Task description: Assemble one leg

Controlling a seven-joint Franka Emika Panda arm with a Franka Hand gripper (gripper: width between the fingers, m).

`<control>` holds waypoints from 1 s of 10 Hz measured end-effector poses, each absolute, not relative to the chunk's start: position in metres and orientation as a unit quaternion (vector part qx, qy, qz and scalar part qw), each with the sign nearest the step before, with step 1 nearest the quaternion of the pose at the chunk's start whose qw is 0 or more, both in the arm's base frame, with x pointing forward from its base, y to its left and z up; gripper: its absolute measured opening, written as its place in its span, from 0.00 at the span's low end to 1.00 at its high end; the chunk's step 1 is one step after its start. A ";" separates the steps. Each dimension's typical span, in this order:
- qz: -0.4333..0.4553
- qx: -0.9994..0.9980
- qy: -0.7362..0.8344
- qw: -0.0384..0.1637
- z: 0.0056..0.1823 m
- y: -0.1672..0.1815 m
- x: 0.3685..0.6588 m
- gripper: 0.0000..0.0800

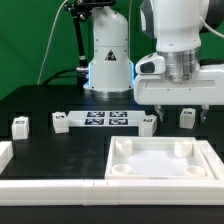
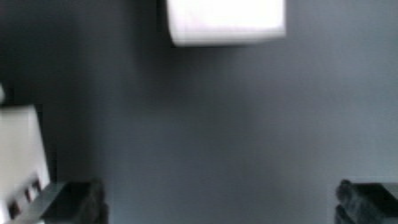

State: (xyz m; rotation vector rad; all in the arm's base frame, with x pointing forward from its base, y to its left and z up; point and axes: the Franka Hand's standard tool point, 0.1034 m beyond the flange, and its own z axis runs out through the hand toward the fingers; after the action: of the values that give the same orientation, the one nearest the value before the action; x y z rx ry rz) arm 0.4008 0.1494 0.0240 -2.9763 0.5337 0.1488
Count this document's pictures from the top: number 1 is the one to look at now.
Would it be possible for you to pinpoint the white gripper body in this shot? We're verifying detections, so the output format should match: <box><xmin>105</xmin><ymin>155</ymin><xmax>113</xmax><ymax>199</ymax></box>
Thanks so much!
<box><xmin>134</xmin><ymin>65</ymin><xmax>224</xmax><ymax>105</ymax></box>

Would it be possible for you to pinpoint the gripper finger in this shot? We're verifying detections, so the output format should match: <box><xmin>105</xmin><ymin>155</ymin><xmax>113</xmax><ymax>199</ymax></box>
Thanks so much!
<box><xmin>154</xmin><ymin>105</ymin><xmax>164</xmax><ymax>122</ymax></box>
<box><xmin>200</xmin><ymin>104</ymin><xmax>210</xmax><ymax>123</ymax></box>

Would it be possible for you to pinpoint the white square tabletop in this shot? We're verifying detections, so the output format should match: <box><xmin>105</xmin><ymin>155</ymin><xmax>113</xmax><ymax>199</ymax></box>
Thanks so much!
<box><xmin>105</xmin><ymin>136</ymin><xmax>215</xmax><ymax>180</ymax></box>

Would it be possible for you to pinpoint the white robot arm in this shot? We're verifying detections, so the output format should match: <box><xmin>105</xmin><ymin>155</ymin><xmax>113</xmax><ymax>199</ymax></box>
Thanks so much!
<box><xmin>84</xmin><ymin>0</ymin><xmax>224</xmax><ymax>111</ymax></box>

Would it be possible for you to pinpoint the white U-shaped fence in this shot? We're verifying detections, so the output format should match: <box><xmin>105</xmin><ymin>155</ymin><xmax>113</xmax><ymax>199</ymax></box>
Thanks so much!
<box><xmin>0</xmin><ymin>139</ymin><xmax>224</xmax><ymax>206</ymax></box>

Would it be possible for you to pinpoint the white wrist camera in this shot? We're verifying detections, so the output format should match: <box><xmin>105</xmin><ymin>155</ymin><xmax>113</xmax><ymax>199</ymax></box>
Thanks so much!
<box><xmin>135</xmin><ymin>53</ymin><xmax>166</xmax><ymax>75</ymax></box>

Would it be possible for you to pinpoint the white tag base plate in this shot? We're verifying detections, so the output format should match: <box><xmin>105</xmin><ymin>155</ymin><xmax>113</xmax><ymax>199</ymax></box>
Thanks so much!
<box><xmin>67</xmin><ymin>110</ymin><xmax>145</xmax><ymax>127</ymax></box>

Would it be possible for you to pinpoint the black cable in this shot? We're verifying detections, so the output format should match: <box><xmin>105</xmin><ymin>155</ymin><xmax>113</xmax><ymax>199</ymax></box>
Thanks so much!
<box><xmin>42</xmin><ymin>68</ymin><xmax>88</xmax><ymax>86</ymax></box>

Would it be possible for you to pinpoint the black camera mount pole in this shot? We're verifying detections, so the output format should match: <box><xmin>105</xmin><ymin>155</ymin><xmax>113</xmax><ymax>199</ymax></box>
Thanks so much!
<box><xmin>64</xmin><ymin>0</ymin><xmax>116</xmax><ymax>86</ymax></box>

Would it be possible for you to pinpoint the white cable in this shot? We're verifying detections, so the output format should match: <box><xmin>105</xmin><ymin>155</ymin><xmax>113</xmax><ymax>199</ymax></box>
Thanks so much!
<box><xmin>37</xmin><ymin>0</ymin><xmax>69</xmax><ymax>86</ymax></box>

